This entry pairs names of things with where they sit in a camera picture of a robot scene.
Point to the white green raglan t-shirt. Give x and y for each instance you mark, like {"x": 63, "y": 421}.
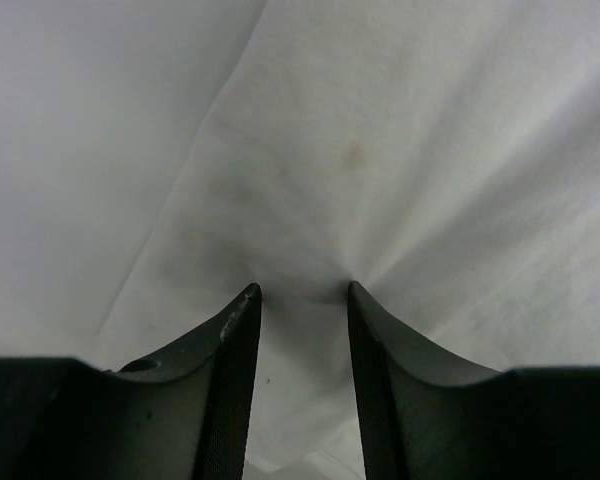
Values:
{"x": 158, "y": 156}

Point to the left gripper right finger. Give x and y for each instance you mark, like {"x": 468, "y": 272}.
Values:
{"x": 427, "y": 413}

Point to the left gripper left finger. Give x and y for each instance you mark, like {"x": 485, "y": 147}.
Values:
{"x": 180, "y": 412}

